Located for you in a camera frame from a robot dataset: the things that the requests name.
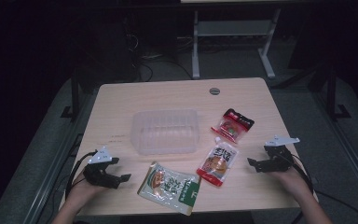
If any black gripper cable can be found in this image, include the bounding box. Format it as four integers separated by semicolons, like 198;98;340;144
290;153;315;194
64;150;98;200

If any aluminium floor rail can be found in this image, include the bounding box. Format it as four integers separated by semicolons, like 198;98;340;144
311;91;358;203
22;92;90;224

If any green and white food packet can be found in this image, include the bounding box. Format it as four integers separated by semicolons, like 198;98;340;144
136;161;202;217

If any red and white spouted pouch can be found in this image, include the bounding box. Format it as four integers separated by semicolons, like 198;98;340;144
196;136;240;188

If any black floor cable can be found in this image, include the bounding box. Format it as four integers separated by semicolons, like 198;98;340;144
315;189;358;224

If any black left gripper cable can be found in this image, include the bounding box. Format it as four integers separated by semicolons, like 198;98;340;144
64;150;98;200

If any white metal desk frame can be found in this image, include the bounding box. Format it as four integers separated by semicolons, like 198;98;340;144
191;7;282;79

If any person's left hand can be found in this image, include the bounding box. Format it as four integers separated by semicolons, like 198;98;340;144
66;172;107;205

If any red and black snack packet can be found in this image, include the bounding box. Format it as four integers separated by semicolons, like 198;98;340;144
211;107;255;145

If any tangle of black cables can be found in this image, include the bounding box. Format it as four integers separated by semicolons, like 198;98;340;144
127;32;194;82

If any person's right hand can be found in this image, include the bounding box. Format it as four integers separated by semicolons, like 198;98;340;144
268;168;313;200

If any black metal stand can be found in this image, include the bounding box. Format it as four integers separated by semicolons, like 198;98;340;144
60;69;82;121
323;64;352;121

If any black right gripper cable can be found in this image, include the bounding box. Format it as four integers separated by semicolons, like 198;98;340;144
290;153;315;194

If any clear plastic container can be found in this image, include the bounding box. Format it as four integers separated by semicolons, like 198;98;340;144
130;108;200;156

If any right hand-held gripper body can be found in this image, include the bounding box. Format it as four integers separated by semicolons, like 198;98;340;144
262;134;301;173

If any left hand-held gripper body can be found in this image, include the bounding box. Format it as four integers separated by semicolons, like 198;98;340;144
83;147;121;189

